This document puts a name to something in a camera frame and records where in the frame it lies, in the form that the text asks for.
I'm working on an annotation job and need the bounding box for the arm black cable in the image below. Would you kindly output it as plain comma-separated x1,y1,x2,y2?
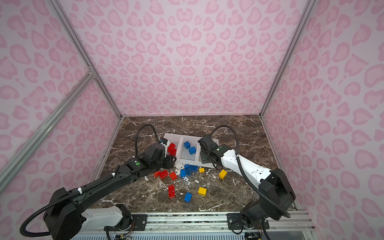
209,125,292,219
19,123,161,238

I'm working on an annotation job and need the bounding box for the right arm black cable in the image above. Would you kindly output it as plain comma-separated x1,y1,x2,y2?
209,125,292,219

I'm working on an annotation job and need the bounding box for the white three-compartment bin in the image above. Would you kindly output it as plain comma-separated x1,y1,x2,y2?
164,133,214,169

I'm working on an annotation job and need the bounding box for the aluminium frame strut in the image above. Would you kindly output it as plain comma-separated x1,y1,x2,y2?
1,71,94,193

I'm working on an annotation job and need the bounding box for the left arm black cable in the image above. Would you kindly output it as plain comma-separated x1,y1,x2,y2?
19,123,161,238

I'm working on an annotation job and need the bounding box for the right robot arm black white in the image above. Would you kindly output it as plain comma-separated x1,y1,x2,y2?
198,135,296,229

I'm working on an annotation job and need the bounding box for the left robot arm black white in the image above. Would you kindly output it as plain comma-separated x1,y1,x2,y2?
43,139,175,240

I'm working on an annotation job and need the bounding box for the red lego brick square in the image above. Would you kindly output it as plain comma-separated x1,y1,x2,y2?
170,172,178,181

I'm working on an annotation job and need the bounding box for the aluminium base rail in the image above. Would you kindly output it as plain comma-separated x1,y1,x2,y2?
55,210,319,240

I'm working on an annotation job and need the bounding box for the long red lego brick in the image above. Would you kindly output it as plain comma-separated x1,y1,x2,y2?
168,185,176,199
167,143,176,153
170,149,177,156

